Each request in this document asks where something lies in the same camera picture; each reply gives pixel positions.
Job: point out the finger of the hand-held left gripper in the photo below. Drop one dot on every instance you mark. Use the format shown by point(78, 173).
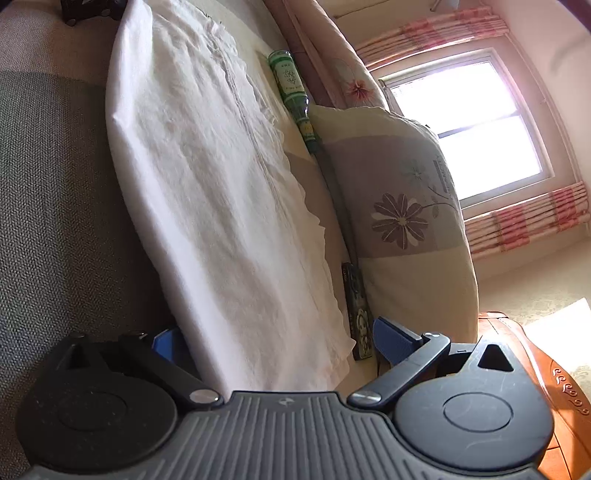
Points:
point(92, 7)

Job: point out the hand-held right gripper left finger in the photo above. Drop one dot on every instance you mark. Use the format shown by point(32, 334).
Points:
point(166, 344)

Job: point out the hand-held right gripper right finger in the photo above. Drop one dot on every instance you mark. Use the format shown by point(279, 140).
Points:
point(392, 339)

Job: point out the white printed t-shirt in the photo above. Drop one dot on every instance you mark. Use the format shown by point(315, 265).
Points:
point(207, 207)

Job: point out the black cartoon phone case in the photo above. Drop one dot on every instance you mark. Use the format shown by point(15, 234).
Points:
point(359, 318)

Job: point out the floral pillow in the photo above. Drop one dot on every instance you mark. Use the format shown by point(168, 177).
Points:
point(406, 277)

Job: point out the wooden headboard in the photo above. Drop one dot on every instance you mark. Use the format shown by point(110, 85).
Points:
point(531, 369)

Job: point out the green glass bottle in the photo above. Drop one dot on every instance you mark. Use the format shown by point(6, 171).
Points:
point(291, 83)

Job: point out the window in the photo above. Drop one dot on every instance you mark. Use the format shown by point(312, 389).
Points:
point(471, 129)

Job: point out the pink floral folded quilt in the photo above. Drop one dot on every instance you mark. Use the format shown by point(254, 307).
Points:
point(332, 55)

